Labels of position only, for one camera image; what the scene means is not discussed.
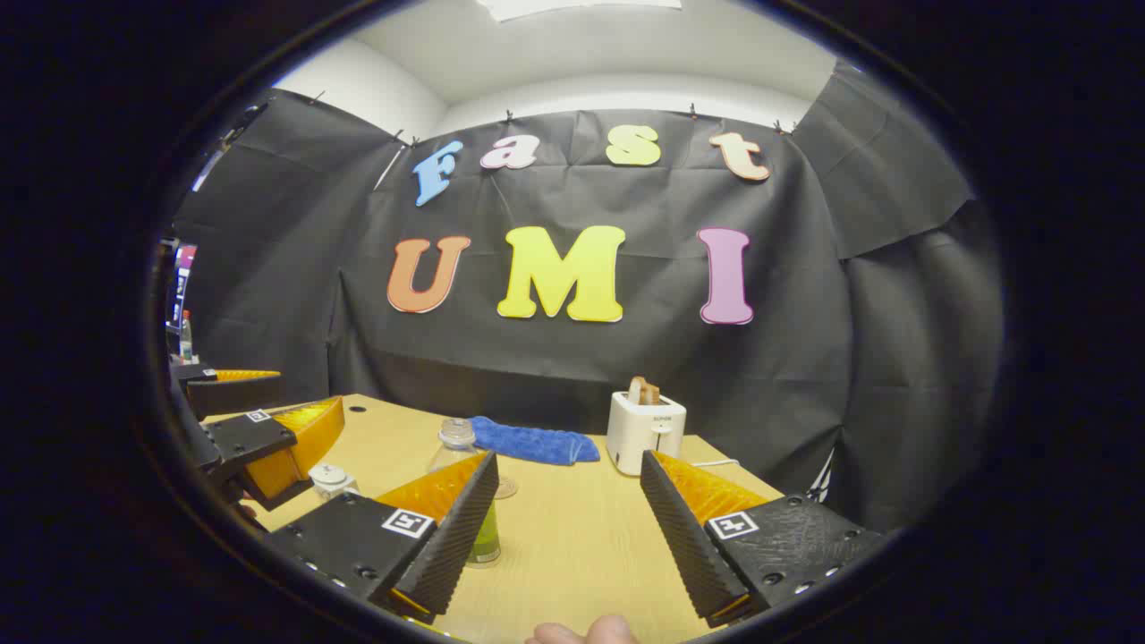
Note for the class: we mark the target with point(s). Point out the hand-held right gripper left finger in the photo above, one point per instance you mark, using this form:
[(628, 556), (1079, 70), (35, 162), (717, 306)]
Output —
[(456, 546)]

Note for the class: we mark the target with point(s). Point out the white toaster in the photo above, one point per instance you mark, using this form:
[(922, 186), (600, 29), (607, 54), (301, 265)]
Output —
[(640, 438)]

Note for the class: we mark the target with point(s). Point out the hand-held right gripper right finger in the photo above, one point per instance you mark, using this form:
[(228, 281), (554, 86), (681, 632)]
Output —
[(684, 546)]

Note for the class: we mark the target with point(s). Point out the green label water bottle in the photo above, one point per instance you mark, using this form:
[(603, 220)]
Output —
[(456, 436)]

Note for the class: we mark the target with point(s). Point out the computer monitor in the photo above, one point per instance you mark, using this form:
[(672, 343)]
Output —
[(182, 282)]

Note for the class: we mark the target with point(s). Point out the red cap plastic bottle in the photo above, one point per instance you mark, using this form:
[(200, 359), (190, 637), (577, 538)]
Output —
[(186, 340)]

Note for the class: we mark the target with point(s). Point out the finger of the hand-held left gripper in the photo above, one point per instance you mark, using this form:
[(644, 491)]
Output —
[(237, 394), (246, 443)]

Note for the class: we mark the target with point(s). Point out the toast slice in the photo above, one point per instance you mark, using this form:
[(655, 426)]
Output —
[(644, 391)]

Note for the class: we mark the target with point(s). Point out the white floral teacup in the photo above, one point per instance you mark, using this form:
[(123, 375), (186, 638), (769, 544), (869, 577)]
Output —
[(333, 487)]

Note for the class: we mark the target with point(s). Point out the blue towel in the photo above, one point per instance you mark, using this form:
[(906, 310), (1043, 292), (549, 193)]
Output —
[(537, 443)]

